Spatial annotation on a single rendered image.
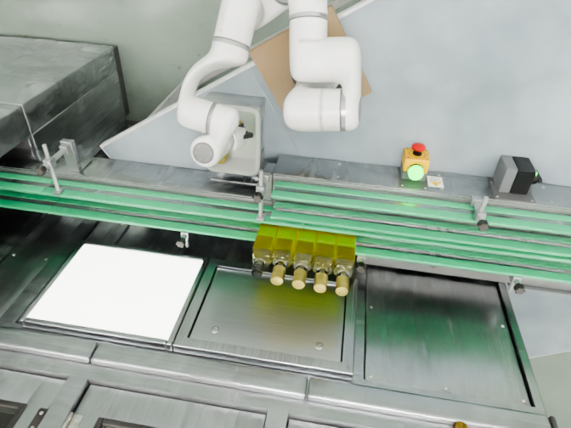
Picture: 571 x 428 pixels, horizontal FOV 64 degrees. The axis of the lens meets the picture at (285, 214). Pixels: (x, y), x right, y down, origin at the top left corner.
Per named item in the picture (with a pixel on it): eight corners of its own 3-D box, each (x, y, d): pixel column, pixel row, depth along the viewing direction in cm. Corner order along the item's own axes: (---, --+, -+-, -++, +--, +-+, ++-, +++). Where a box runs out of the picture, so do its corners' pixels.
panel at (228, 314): (84, 246, 150) (20, 327, 123) (81, 239, 149) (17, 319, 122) (356, 284, 141) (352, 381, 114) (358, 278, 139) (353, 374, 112)
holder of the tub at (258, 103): (214, 170, 152) (207, 183, 146) (209, 91, 136) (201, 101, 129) (264, 176, 150) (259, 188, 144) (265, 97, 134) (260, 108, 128)
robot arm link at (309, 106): (289, 73, 110) (278, 98, 97) (343, 71, 108) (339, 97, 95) (291, 110, 116) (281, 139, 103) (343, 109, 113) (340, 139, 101)
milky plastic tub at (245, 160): (212, 157, 149) (204, 171, 142) (208, 91, 135) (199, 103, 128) (264, 163, 147) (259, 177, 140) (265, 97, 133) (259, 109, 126)
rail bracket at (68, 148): (80, 164, 155) (41, 201, 137) (67, 119, 145) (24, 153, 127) (93, 166, 155) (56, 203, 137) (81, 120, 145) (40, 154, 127)
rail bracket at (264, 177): (260, 204, 141) (251, 229, 131) (261, 157, 130) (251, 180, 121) (269, 205, 140) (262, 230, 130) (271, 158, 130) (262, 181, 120)
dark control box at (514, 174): (491, 177, 137) (497, 192, 131) (500, 154, 133) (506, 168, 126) (520, 180, 137) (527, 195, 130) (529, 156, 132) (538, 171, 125)
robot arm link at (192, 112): (252, 51, 106) (230, 139, 110) (200, 37, 107) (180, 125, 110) (246, 43, 98) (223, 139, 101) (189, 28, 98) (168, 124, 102)
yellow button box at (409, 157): (399, 166, 140) (400, 178, 134) (404, 144, 136) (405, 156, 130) (422, 169, 139) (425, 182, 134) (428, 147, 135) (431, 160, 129)
